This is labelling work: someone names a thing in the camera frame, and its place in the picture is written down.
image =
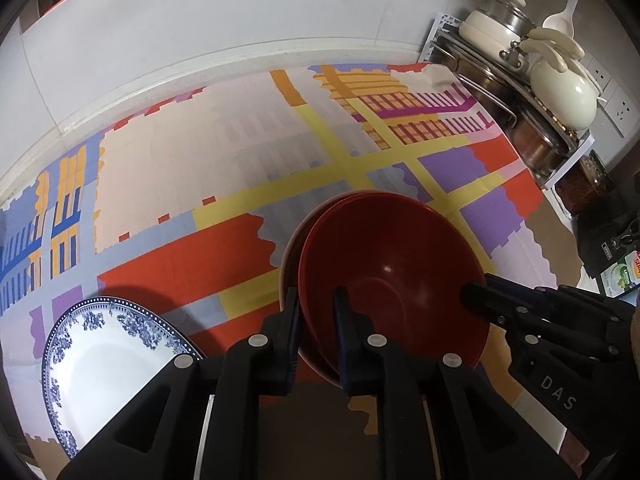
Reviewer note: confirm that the red bowl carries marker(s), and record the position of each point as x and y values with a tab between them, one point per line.
400	270

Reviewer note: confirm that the white bowl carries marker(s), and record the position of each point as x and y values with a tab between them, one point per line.
283	280

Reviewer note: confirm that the colourful patterned mat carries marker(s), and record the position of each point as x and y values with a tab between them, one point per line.
175	160

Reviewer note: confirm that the cream cooking pot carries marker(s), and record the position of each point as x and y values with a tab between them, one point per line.
482	32

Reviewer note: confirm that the blue floral white plate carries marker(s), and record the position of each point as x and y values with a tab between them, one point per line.
100	375

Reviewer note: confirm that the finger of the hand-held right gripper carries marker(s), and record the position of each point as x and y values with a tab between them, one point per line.
530	292
482	302

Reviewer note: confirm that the white rice paddle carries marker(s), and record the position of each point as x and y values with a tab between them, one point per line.
557	17

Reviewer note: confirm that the black box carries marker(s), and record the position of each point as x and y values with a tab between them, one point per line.
607	240

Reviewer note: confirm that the white wall socket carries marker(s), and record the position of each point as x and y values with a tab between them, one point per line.
604	75
622	110

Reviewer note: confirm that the glass pot lid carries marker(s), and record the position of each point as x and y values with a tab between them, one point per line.
505	10

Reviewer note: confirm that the glass jar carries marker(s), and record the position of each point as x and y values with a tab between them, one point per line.
582	185

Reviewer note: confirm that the white pot rack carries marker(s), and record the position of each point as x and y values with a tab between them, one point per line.
435	35

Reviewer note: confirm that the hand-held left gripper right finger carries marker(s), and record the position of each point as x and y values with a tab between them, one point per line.
345	340

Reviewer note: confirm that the green white carton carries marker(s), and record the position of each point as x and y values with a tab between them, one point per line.
622	275

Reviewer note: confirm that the cream kettle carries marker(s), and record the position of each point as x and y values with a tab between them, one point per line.
565	95

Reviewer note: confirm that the steel pot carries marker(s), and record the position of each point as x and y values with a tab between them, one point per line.
480	85
537	142

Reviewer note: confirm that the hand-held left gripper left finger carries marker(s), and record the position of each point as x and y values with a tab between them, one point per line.
292	340

